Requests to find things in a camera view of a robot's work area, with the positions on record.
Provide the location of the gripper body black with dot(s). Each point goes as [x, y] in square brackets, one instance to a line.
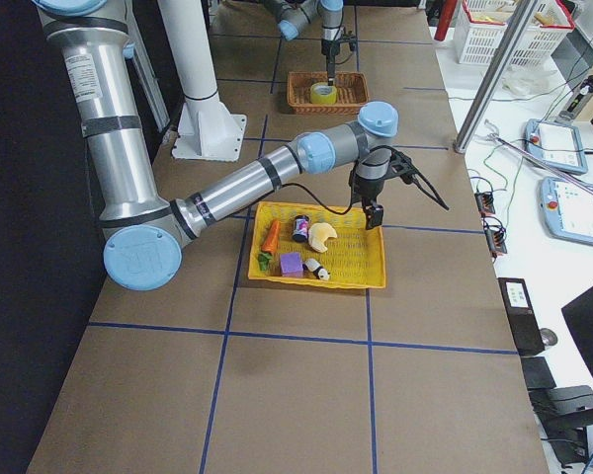
[367, 190]
[328, 50]

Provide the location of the yellow tape roll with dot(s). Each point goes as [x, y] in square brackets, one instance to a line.
[322, 94]

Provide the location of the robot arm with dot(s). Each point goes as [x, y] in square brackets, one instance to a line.
[145, 233]
[293, 17]

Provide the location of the brown wicker basket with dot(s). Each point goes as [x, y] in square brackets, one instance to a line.
[352, 93]

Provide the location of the yellow plastic basket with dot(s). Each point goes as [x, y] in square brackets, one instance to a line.
[305, 244]

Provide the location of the toy croissant bread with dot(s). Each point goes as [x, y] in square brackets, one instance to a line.
[318, 234]

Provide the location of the small drink can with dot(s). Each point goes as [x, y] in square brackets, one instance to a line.
[301, 228]

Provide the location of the panda figurine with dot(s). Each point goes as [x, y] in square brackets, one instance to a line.
[316, 268]

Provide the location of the purple foam block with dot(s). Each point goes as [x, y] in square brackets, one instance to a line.
[291, 264]

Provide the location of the toy carrot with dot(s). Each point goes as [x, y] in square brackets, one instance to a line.
[270, 245]

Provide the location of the black power adapter box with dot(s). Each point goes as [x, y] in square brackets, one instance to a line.
[521, 317]

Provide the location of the teach pendant upper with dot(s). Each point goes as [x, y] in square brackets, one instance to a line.
[557, 145]

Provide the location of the teach pendant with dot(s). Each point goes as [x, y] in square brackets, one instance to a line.
[557, 145]
[567, 210]

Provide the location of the teach pendant lower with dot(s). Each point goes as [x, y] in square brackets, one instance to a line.
[567, 210]

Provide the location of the white pedestal column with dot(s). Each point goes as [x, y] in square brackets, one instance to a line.
[206, 129]

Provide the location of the aluminium frame post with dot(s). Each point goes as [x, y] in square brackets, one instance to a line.
[502, 58]

